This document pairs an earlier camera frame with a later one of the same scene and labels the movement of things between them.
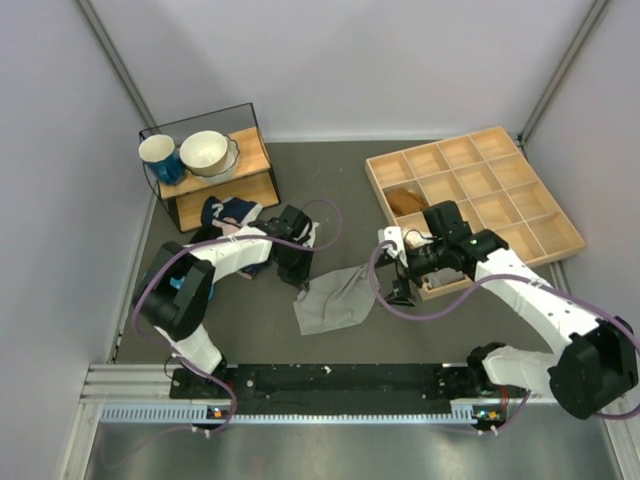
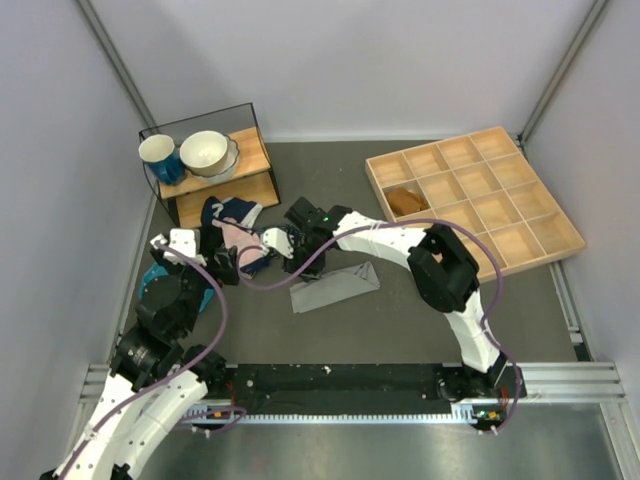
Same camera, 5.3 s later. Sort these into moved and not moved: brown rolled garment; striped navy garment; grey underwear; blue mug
Moved: grey underwear
Not moved: blue mug; striped navy garment; brown rolled garment
